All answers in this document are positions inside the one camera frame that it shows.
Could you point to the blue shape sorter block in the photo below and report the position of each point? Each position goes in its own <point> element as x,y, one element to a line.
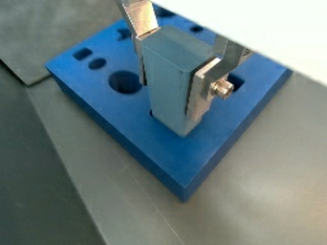
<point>97,73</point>

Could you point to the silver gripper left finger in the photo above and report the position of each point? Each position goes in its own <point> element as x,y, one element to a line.
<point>141,18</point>

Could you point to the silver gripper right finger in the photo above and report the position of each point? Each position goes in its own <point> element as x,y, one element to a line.
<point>210,83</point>

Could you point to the grey rectangular metal block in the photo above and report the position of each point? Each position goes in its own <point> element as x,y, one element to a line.
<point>173,54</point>

